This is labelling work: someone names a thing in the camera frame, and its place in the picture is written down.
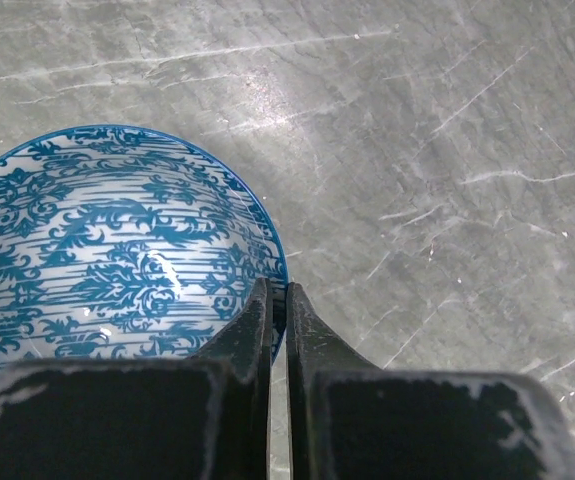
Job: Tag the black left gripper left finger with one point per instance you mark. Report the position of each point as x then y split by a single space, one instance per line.
203 417

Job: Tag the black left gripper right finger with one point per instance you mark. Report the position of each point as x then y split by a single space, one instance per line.
350 419

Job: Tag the blue swirl pattern bowl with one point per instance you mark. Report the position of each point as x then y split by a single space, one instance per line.
120 242

